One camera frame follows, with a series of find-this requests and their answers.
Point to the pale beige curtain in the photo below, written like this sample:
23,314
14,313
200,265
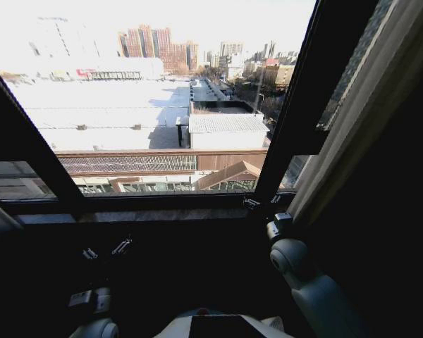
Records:
356,105

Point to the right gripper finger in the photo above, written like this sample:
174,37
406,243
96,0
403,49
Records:
275,199
251,203

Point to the black window frame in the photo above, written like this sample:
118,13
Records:
162,203

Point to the white robot front shell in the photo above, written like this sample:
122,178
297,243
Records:
229,325

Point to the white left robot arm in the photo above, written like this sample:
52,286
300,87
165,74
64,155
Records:
98,327

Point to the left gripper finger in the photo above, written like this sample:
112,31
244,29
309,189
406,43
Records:
121,246
89,253

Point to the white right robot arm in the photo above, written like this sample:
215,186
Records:
313,292

